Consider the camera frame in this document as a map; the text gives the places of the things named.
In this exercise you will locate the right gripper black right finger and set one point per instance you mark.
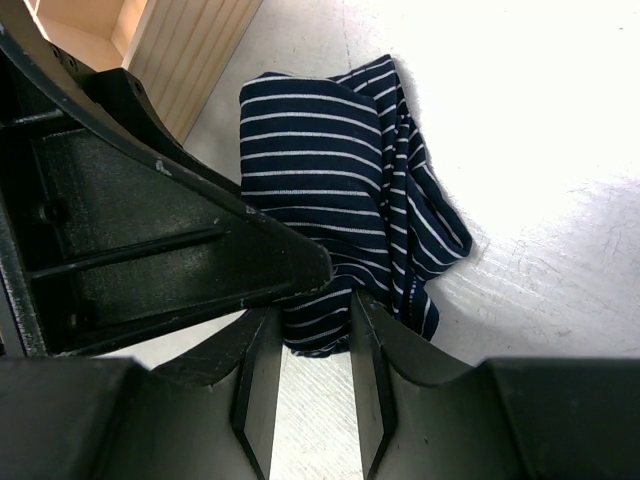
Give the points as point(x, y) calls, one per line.
point(423, 414)

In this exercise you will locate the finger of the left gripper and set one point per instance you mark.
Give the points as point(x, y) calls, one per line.
point(111, 233)

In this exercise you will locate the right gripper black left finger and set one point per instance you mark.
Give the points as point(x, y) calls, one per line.
point(207, 414)

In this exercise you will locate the navy striped underwear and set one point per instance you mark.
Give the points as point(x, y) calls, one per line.
point(341, 161)

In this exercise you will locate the wooden compartment tray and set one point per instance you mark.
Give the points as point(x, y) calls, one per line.
point(178, 49)

